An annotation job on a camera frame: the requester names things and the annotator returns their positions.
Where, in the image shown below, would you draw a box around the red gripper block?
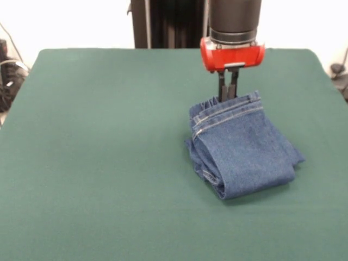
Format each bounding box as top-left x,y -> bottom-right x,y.
200,37 -> 266,102

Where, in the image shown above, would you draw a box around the blue denim jeans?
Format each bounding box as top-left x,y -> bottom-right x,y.
184,90 -> 307,201

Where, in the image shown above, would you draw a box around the black floor device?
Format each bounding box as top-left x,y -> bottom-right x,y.
330,63 -> 348,103

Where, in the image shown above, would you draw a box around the dark green table cloth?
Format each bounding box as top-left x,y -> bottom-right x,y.
0,48 -> 348,261

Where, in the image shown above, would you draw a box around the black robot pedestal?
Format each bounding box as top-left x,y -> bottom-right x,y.
127,0 -> 212,49

